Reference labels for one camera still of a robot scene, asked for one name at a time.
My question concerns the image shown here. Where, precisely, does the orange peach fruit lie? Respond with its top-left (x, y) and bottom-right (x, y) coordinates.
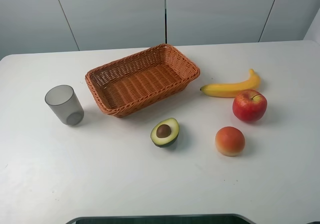
top-left (215, 126), bottom-right (246, 157)

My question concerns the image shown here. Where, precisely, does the grey translucent plastic cup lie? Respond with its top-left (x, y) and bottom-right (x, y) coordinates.
top-left (44, 85), bottom-right (84, 126)

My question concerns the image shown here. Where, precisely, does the yellow banana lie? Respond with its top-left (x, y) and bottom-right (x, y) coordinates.
top-left (200, 69), bottom-right (261, 98)

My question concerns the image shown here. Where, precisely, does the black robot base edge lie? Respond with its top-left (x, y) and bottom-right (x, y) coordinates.
top-left (68, 214), bottom-right (253, 223)

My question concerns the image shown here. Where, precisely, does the orange wicker basket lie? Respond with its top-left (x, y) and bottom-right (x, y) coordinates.
top-left (85, 44), bottom-right (200, 118)

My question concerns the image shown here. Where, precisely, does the red apple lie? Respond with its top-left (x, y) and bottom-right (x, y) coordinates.
top-left (232, 90), bottom-right (268, 122)

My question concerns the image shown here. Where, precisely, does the halved avocado with pit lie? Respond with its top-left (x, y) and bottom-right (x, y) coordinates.
top-left (150, 118), bottom-right (180, 148)

